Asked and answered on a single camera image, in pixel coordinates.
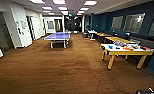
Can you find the dark grey bin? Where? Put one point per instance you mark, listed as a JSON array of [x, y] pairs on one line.
[[84, 34]]

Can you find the small white table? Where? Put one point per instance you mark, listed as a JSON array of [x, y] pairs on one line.
[[92, 32]]

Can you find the blue ping pong table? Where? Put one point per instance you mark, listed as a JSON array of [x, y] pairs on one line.
[[58, 36]]

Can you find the dark glass double door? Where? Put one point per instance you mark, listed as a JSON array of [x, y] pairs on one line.
[[73, 23]]

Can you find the brown hallway door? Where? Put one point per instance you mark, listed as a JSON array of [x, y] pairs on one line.
[[58, 25]]

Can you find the blue bowl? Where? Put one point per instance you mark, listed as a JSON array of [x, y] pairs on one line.
[[110, 47]]

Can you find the rectangular ceiling light panel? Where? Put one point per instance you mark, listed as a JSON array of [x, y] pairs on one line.
[[37, 1], [59, 1], [62, 8], [47, 7], [90, 2], [84, 9]]

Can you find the white hallway door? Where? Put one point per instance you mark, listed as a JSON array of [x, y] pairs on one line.
[[36, 26]]

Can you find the small white-top table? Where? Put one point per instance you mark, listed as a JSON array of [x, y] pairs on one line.
[[126, 52]]

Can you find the flat red item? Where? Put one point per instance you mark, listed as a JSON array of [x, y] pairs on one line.
[[146, 48]]

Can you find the framed glass wall panel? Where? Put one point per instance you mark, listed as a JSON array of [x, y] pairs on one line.
[[50, 25]]

